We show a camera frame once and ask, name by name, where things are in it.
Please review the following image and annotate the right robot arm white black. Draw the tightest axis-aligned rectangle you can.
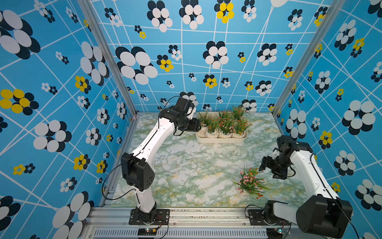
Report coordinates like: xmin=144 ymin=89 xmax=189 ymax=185
xmin=259 ymin=135 xmax=353 ymax=239

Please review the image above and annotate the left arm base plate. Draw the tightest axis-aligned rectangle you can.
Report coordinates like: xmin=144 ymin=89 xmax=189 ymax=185
xmin=129 ymin=208 xmax=170 ymax=226

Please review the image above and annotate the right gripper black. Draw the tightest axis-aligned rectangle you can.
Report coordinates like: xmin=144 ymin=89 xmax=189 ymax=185
xmin=258 ymin=155 xmax=289 ymax=178

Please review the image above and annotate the left controller board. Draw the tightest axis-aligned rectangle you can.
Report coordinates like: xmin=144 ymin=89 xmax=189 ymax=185
xmin=137 ymin=228 xmax=157 ymax=238

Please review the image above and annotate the pink potted gypsophila front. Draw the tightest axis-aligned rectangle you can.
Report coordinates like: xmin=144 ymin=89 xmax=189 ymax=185
xmin=198 ymin=112 xmax=210 ymax=137

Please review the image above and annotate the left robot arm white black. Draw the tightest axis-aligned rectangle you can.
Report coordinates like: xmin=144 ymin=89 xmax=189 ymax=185
xmin=120 ymin=96 xmax=202 ymax=224

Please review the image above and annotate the red potted gypsophila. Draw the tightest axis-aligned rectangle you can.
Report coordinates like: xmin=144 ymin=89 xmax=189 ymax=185
xmin=207 ymin=119 xmax=219 ymax=138
xmin=218 ymin=118 xmax=234 ymax=138
xmin=232 ymin=106 xmax=246 ymax=120

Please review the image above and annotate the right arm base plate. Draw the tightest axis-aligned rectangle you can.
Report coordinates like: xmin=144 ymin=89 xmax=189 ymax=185
xmin=245 ymin=209 xmax=291 ymax=227

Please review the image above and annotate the aluminium front rail frame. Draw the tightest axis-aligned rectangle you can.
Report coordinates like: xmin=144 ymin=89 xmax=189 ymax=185
xmin=80 ymin=207 xmax=319 ymax=239

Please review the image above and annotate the aluminium corner post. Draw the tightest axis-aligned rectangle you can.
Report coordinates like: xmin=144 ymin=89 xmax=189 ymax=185
xmin=272 ymin=0 xmax=346 ymax=119
xmin=77 ymin=0 xmax=138 ymax=117

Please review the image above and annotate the pink potted gypsophila large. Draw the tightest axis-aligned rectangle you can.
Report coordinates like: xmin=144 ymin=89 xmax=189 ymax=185
xmin=231 ymin=164 xmax=271 ymax=199

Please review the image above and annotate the left aluminium corner post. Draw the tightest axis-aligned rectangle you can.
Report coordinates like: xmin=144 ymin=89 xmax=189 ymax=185
xmin=77 ymin=0 xmax=138 ymax=117

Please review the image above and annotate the white plastic storage box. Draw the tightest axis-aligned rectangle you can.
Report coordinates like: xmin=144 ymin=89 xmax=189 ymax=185
xmin=196 ymin=111 xmax=249 ymax=144

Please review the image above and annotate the controller board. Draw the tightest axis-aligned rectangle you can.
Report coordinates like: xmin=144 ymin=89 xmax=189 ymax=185
xmin=137 ymin=228 xmax=157 ymax=238
xmin=267 ymin=228 xmax=284 ymax=239

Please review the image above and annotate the right aluminium corner post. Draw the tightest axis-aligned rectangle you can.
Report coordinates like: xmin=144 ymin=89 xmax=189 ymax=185
xmin=272 ymin=0 xmax=346 ymax=119

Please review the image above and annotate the right controller board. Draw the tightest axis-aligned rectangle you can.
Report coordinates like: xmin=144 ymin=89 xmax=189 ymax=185
xmin=267 ymin=228 xmax=284 ymax=239

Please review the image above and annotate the orange potted gypsophila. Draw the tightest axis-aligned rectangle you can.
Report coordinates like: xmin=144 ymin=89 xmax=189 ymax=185
xmin=233 ymin=119 xmax=252 ymax=138

